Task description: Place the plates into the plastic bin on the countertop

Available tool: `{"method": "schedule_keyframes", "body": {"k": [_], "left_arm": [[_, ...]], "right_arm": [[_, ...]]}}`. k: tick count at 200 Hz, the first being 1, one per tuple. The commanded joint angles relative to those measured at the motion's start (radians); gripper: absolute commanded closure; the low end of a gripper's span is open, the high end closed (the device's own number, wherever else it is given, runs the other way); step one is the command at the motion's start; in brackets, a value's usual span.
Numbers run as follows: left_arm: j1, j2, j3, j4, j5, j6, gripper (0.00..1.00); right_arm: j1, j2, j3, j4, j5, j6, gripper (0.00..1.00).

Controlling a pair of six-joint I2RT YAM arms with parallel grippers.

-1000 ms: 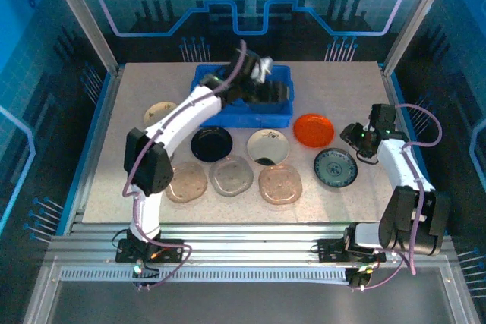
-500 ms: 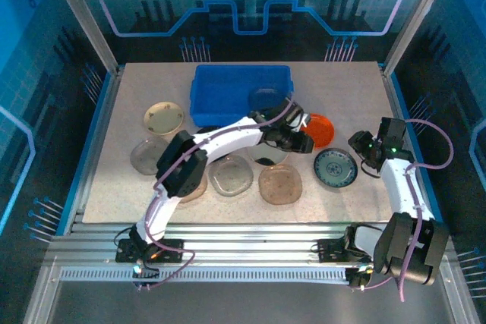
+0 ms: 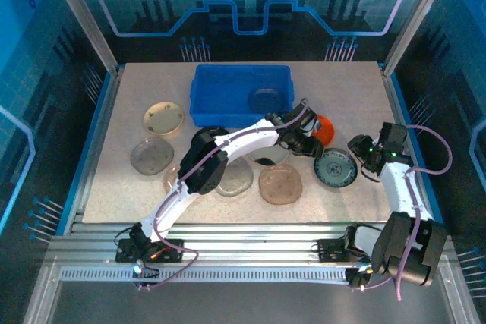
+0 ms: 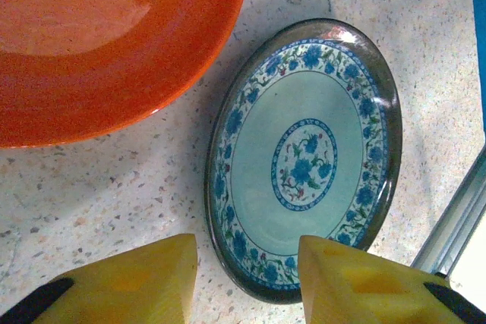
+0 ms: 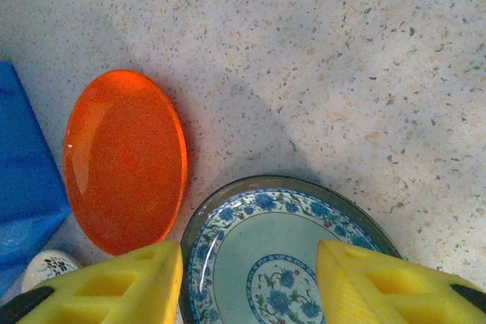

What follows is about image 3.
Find orange plate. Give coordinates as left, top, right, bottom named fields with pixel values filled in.
left=317, top=114, right=336, bottom=146

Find blue and white porcelain plate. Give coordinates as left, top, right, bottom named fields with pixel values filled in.
left=313, top=147, right=358, bottom=188

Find white bowl with black pattern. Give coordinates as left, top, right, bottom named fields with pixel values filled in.
left=248, top=145, right=292, bottom=168

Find clear glass plate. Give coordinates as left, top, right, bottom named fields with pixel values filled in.
left=216, top=155, right=254, bottom=197

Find black plate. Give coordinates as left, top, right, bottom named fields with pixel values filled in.
left=197, top=125, right=231, bottom=141

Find grey glass plate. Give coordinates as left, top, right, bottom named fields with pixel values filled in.
left=130, top=137, right=175, bottom=176

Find blue plastic bin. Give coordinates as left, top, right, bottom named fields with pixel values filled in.
left=188, top=64, right=295, bottom=128

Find dark glass plate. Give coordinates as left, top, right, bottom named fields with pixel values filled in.
left=247, top=87, right=285, bottom=113

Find small controller board with LED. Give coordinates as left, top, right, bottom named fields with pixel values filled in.
left=131, top=259, right=160, bottom=291
left=345, top=265, right=375, bottom=291

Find cream floral plate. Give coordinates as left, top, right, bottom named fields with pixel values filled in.
left=143, top=101, right=185, bottom=136

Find grey metal front panel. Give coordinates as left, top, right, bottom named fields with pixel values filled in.
left=49, top=282, right=456, bottom=324

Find aluminium and blue side rail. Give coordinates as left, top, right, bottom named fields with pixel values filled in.
left=379, top=61, right=451, bottom=236
left=56, top=64, right=125, bottom=236

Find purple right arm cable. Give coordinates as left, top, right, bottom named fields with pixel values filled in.
left=356, top=124, right=453, bottom=302

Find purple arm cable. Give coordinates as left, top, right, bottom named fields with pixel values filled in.
left=356, top=124, right=453, bottom=302
left=136, top=98, right=311, bottom=291

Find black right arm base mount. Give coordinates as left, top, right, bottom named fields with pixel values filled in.
left=317, top=238, right=354, bottom=264

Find aluminium front frame rails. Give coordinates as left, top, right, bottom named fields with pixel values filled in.
left=45, top=221, right=456, bottom=268

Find aluminium frame post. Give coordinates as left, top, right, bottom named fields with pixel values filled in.
left=42, top=0, right=121, bottom=74
left=382, top=0, right=456, bottom=74

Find slotted grey cable duct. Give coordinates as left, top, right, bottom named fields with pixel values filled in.
left=60, top=266, right=352, bottom=284

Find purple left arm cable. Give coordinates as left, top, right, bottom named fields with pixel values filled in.
left=136, top=98, right=311, bottom=291

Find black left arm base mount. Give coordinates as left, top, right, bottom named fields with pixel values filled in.
left=115, top=238, right=185, bottom=264

